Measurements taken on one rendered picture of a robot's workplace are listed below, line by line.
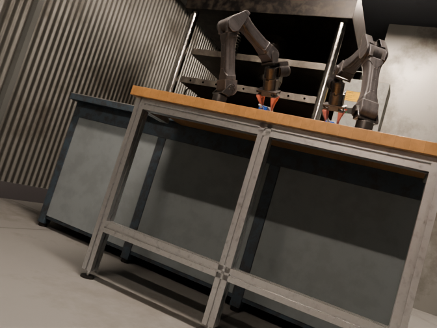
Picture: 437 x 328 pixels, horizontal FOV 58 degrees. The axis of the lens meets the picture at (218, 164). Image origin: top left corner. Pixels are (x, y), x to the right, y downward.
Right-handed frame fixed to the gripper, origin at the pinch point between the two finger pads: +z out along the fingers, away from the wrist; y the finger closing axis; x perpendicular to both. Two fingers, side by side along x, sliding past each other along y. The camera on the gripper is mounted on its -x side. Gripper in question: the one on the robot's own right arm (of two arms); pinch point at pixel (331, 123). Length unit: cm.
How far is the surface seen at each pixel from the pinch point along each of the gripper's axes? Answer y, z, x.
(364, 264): -31, 43, 42
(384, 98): -13, -2, -83
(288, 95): 48, 5, -76
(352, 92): 7, -2, -84
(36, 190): 217, 95, 5
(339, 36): 23, -36, -88
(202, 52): 127, -15, -89
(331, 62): 23, -20, -79
